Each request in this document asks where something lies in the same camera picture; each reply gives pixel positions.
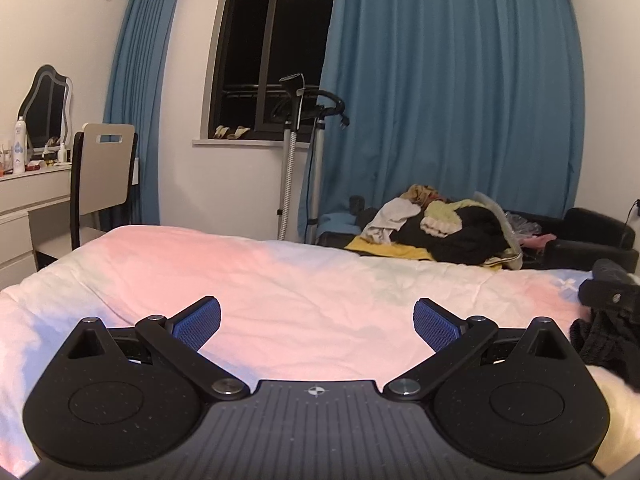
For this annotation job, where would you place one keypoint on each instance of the garment steamer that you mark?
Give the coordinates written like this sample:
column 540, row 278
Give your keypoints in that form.
column 292, row 160

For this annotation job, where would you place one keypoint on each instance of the wide blue curtain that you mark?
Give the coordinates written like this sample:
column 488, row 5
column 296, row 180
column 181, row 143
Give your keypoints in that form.
column 450, row 85

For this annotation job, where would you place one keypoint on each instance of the pink and white bed blanket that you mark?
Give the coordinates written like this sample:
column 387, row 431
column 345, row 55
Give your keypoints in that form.
column 300, row 285

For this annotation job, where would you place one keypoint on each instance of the pink cloth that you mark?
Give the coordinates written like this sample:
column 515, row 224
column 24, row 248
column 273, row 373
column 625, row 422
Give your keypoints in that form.
column 537, row 241

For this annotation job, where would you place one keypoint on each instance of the dark window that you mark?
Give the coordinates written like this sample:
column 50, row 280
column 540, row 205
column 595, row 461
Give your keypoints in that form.
column 270, row 45

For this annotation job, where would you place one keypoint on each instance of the white window sill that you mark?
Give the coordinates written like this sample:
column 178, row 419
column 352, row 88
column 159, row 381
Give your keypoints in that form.
column 250, row 143

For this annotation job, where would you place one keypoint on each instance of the vanity mirror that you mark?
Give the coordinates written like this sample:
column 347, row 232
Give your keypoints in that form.
column 45, row 105

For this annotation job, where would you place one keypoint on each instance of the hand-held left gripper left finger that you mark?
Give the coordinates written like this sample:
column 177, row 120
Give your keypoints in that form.
column 197, row 325

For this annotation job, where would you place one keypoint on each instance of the white spray bottle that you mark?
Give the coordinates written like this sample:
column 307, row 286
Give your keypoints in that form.
column 19, row 145

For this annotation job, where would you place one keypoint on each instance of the pale yellow cloth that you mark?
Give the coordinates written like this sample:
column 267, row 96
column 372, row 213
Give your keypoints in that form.
column 440, row 217

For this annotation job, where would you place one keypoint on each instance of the white grey cloth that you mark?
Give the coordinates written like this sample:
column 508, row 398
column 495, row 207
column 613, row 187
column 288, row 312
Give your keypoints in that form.
column 390, row 220

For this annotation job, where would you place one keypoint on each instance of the black power plug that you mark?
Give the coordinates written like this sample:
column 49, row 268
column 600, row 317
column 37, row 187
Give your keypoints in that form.
column 634, row 209

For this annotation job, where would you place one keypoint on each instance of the small white bottle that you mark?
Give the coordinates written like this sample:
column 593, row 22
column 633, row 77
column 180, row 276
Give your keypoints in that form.
column 62, row 154

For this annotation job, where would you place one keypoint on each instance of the beige gloves on sill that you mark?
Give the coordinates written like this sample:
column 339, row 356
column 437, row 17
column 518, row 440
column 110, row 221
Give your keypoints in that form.
column 230, row 132

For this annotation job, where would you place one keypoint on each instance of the beige chair with black frame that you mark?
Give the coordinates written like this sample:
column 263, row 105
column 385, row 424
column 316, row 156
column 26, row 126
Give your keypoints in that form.
column 102, row 170

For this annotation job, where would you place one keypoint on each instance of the black sofa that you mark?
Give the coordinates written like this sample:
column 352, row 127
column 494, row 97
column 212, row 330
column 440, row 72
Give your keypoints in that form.
column 590, row 235

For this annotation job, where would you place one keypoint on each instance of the pile of clothes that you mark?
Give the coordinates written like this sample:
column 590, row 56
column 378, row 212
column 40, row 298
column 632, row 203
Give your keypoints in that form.
column 470, row 240

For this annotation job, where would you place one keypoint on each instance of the dark grey knitted garment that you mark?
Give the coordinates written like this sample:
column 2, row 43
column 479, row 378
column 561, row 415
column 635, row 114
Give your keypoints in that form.
column 605, row 345

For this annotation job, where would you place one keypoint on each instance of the narrow blue curtain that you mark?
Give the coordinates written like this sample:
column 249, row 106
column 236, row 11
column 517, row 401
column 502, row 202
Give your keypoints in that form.
column 140, row 85

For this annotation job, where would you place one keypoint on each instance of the clear plastic bag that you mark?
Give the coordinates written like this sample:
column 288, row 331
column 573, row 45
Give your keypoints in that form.
column 522, row 225

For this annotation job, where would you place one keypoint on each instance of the blue cloth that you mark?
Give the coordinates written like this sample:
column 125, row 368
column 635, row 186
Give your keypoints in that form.
column 337, row 222

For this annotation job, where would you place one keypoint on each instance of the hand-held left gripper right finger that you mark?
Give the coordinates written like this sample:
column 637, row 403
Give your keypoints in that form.
column 435, row 325

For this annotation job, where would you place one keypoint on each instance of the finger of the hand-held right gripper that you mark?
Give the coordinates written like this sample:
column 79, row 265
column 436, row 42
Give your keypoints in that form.
column 607, row 294
column 612, row 269

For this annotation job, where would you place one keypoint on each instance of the orange brown cloth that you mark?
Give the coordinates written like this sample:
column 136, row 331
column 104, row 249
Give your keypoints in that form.
column 422, row 194

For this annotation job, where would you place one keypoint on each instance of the white dresser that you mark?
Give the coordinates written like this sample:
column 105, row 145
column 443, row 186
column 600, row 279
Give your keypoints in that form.
column 35, row 210

